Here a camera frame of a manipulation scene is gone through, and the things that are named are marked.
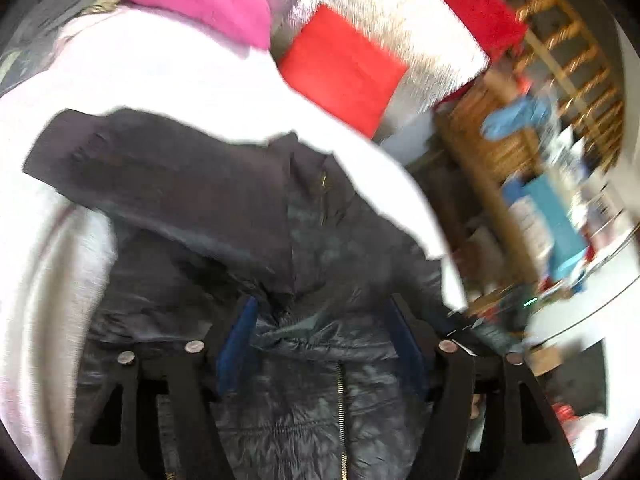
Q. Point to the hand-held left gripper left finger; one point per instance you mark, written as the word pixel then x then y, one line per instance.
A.
pixel 239 355

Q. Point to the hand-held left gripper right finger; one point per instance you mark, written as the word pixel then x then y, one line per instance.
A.
pixel 402 345

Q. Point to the black puffer jacket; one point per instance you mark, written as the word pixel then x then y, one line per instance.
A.
pixel 200 200

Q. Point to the teal box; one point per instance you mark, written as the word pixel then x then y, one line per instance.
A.
pixel 555 225

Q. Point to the wicker basket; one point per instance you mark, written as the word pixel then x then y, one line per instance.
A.
pixel 475 160

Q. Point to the blue cloth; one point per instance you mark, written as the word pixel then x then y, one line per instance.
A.
pixel 515 117

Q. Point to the small red cushion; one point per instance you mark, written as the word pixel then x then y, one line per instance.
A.
pixel 345 70

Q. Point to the white textured blanket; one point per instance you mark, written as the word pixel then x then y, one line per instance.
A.
pixel 150 75

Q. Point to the silver foil mat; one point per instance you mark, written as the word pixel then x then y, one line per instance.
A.
pixel 400 25

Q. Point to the wooden spindle railing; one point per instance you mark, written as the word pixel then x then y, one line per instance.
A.
pixel 575 50

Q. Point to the red blanket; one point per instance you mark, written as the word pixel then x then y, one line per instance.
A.
pixel 465 0

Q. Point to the grey cloth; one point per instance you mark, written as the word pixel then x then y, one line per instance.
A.
pixel 45 25

